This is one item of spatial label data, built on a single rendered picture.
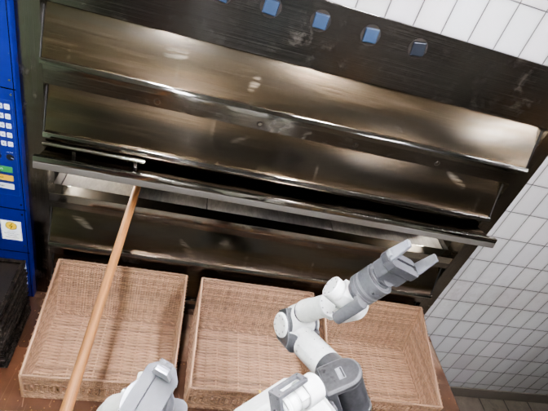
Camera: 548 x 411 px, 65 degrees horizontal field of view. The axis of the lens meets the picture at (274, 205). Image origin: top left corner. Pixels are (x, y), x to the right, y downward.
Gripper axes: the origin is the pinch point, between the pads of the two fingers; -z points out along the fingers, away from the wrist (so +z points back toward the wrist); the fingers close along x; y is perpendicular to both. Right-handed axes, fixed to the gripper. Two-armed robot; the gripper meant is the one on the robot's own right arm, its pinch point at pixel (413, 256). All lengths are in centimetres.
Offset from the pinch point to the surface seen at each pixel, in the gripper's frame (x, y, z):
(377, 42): 10, 69, -20
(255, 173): 13, 59, 41
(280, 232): -16, 59, 61
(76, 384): 51, -13, 76
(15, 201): 79, 61, 105
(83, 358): 50, -6, 76
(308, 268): -40, 54, 71
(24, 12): 99, 73, 38
